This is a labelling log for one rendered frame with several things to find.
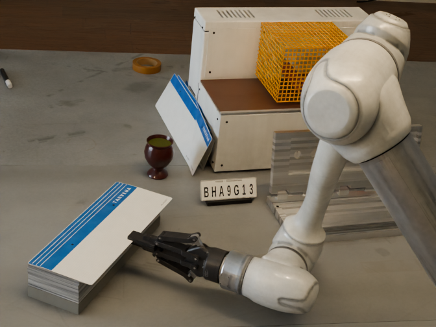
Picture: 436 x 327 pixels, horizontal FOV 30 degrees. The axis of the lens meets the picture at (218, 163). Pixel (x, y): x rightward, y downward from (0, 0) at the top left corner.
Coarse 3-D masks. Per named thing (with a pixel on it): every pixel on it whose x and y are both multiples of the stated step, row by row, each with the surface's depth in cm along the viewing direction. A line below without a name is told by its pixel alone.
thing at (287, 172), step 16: (416, 128) 227; (272, 144) 218; (288, 144) 217; (304, 144) 220; (272, 160) 218; (288, 160) 219; (304, 160) 222; (272, 176) 219; (288, 176) 221; (304, 176) 222; (352, 176) 226; (272, 192) 221; (304, 192) 224
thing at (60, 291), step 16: (128, 256) 196; (32, 272) 177; (48, 272) 176; (112, 272) 189; (32, 288) 179; (48, 288) 177; (64, 288) 176; (80, 288) 175; (96, 288) 182; (64, 304) 178; (80, 304) 177
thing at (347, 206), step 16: (336, 192) 227; (352, 192) 230; (368, 192) 231; (272, 208) 220; (288, 208) 219; (336, 208) 222; (352, 208) 223; (368, 208) 223; (384, 208) 224; (336, 224) 215; (336, 240) 211
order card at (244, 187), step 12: (204, 180) 219; (216, 180) 220; (228, 180) 222; (240, 180) 222; (252, 180) 224; (204, 192) 220; (216, 192) 221; (228, 192) 222; (240, 192) 223; (252, 192) 224
